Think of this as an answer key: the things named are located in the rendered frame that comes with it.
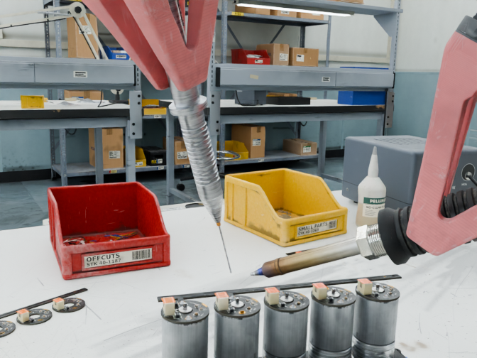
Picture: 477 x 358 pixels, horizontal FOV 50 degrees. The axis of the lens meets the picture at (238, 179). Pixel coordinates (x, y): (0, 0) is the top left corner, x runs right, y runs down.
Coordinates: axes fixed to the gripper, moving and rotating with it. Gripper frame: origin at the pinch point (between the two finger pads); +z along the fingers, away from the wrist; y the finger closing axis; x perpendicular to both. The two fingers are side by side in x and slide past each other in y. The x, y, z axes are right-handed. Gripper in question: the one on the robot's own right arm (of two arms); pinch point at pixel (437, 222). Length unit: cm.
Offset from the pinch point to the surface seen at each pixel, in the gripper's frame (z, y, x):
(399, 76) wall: 59, -617, -119
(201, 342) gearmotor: 11.7, 1.7, -5.3
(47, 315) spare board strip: 23.9, -2.8, -17.5
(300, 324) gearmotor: 9.5, -2.0, -2.1
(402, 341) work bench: 12.4, -13.2, 3.4
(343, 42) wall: 53, -557, -181
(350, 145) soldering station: 13, -50, -14
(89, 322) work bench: 22.5, -3.8, -14.6
